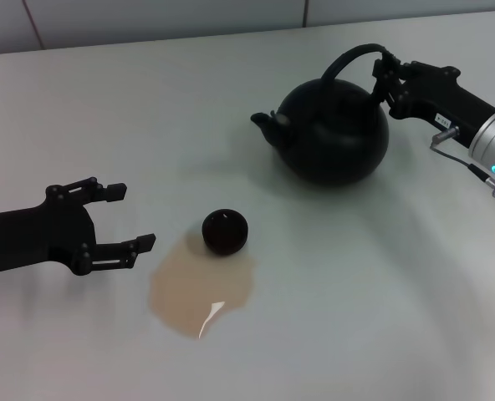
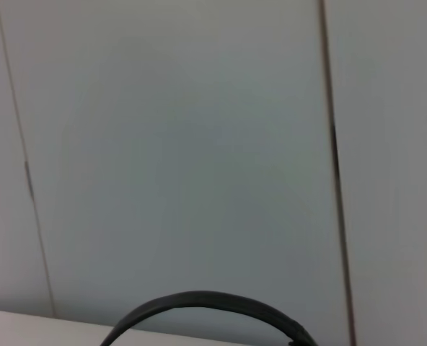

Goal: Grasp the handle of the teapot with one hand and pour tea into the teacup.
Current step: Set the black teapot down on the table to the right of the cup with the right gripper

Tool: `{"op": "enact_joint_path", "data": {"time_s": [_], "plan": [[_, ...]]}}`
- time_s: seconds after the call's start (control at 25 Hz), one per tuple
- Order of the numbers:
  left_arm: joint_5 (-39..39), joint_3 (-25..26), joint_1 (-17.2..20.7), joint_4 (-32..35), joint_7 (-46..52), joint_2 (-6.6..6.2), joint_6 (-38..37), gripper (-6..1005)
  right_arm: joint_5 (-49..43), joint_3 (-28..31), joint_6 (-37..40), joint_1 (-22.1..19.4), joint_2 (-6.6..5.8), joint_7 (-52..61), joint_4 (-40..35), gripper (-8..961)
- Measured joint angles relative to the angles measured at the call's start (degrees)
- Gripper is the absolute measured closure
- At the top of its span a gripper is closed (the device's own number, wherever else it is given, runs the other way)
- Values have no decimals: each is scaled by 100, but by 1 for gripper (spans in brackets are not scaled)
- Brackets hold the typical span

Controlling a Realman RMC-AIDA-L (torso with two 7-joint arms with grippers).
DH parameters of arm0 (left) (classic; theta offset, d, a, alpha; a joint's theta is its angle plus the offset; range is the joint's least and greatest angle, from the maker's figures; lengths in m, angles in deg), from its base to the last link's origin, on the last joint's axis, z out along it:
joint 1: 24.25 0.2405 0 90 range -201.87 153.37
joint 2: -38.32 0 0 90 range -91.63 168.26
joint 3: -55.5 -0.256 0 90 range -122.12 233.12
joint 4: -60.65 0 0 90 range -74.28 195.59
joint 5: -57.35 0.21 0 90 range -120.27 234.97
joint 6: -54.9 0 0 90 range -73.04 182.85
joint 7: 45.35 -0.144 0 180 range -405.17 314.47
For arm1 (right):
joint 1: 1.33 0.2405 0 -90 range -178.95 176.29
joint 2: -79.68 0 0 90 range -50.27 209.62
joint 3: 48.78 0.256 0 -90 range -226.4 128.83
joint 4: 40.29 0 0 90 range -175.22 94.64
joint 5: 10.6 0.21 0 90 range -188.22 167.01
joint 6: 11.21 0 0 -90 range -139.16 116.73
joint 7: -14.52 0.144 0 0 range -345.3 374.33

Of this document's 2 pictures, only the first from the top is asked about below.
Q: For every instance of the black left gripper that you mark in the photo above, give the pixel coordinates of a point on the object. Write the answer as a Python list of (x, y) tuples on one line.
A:
[(34, 234)]

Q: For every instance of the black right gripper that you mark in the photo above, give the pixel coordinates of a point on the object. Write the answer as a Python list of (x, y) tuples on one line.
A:
[(440, 96)]

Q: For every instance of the black round teapot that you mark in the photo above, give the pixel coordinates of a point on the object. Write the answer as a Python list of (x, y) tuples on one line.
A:
[(331, 138)]

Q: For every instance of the small black teacup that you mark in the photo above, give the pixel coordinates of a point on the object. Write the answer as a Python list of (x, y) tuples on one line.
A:
[(224, 234)]

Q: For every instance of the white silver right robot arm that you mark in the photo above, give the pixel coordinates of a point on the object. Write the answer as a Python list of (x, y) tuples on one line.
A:
[(494, 142)]

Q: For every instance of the spilled brown tea puddle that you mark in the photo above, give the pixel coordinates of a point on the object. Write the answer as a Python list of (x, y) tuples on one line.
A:
[(189, 288)]

